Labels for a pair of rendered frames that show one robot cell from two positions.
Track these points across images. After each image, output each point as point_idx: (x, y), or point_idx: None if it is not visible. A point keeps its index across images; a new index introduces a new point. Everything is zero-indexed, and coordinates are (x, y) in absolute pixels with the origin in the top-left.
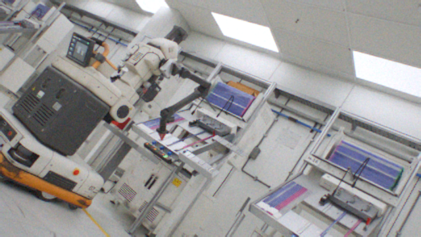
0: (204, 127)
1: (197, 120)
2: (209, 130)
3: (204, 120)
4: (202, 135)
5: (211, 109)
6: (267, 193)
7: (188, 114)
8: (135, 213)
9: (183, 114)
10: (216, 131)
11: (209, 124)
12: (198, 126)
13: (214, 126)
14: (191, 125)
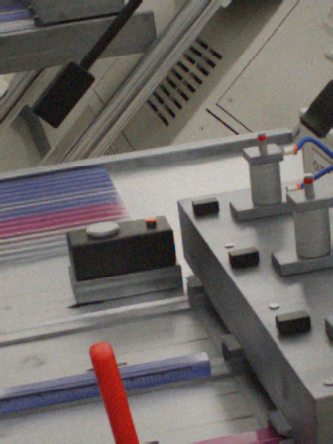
0: (223, 312)
1: (185, 224)
2: (247, 352)
3: (259, 213)
4: (84, 422)
5: None
6: None
7: (240, 178)
8: None
9: (182, 177)
10: (286, 375)
11: (273, 262)
12: (181, 304)
13: (327, 291)
14: (88, 279)
